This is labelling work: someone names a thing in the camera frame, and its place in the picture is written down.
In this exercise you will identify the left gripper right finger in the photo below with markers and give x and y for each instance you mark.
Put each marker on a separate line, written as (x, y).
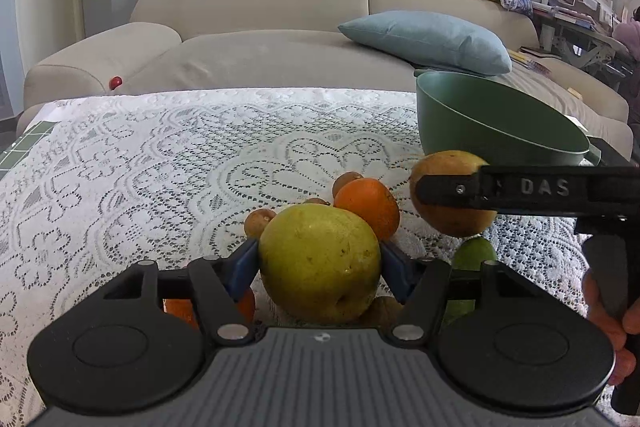
(425, 287)

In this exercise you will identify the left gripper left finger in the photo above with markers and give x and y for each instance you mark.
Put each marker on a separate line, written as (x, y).
(213, 286)

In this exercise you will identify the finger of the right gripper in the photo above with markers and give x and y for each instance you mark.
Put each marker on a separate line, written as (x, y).
(535, 189)

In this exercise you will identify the orange mandarin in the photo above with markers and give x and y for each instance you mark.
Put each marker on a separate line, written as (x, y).
(372, 201)
(183, 309)

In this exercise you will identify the yellow-orange round fruit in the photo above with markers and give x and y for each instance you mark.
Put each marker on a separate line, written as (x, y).
(454, 222)

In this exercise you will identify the large yellow-green pear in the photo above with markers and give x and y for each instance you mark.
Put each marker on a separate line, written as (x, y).
(320, 264)

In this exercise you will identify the person right hand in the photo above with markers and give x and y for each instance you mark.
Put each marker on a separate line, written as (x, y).
(616, 330)

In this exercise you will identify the small brown kiwi front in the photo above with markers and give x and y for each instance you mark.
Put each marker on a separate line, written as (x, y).
(382, 313)

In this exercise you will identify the small brown kiwi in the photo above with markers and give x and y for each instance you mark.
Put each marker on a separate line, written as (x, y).
(343, 180)
(382, 313)
(256, 222)

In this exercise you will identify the green lime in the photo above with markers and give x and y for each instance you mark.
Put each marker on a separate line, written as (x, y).
(469, 257)

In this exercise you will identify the small brown kiwi left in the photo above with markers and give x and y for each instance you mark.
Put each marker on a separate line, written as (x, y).
(256, 222)

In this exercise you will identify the green plastic bowl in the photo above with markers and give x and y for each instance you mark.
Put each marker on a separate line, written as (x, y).
(500, 124)

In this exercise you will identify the small brown kiwi back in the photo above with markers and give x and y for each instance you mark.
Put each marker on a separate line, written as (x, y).
(343, 180)

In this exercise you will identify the white lace tablecloth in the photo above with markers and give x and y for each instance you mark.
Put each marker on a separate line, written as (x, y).
(172, 177)

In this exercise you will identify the cluttered side desk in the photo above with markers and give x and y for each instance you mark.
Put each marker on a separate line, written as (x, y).
(581, 33)

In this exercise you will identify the light blue cushion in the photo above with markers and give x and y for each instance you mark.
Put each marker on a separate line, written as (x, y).
(431, 39)

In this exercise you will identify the small red ball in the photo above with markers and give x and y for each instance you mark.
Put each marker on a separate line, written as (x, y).
(115, 82)

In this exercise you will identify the beige sofa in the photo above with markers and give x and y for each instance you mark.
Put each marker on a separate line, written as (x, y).
(179, 45)

